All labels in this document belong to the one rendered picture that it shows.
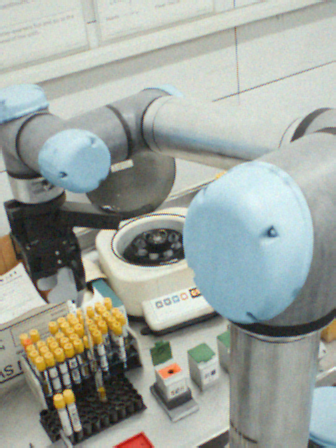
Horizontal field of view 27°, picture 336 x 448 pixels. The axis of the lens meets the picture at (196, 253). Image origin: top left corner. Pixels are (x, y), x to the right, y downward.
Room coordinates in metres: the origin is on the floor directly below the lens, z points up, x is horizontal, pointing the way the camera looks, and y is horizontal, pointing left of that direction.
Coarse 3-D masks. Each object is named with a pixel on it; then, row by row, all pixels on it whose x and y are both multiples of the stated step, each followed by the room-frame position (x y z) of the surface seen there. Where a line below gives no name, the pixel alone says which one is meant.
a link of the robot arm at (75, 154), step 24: (48, 120) 0.82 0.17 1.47; (72, 120) 0.81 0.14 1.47; (96, 120) 0.81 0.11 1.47; (24, 144) 0.80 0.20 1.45; (48, 144) 0.77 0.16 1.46; (72, 144) 0.75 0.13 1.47; (96, 144) 0.76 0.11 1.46; (120, 144) 0.80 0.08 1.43; (48, 168) 0.75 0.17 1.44; (72, 168) 0.74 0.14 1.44; (96, 168) 0.76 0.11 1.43; (72, 192) 0.75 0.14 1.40
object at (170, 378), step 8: (160, 368) 0.90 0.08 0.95; (168, 368) 0.90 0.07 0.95; (176, 368) 0.89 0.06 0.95; (160, 376) 0.88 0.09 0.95; (168, 376) 0.88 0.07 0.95; (176, 376) 0.88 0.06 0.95; (184, 376) 0.88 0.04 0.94; (160, 384) 0.88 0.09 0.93; (168, 384) 0.86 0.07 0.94; (176, 384) 0.87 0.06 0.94; (184, 384) 0.88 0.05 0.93; (168, 392) 0.86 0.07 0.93; (176, 392) 0.87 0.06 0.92
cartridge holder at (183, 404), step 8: (152, 392) 0.91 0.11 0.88; (160, 392) 0.88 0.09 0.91; (184, 392) 0.87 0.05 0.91; (160, 400) 0.88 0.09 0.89; (168, 400) 0.86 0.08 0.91; (176, 400) 0.86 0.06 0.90; (184, 400) 0.87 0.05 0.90; (192, 400) 0.87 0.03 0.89; (168, 408) 0.86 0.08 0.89; (176, 408) 0.86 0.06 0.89; (184, 408) 0.86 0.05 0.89; (192, 408) 0.86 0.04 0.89; (176, 416) 0.84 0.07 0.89
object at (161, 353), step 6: (156, 342) 0.92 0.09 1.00; (162, 342) 0.92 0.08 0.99; (168, 342) 0.92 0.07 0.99; (150, 348) 0.91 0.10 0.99; (156, 348) 0.91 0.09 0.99; (162, 348) 0.92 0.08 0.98; (168, 348) 0.92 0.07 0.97; (150, 354) 0.91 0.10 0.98; (156, 354) 0.91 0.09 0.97; (162, 354) 0.91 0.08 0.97; (168, 354) 0.92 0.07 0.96; (156, 360) 0.91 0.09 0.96; (162, 360) 0.91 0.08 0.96; (168, 360) 0.92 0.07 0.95
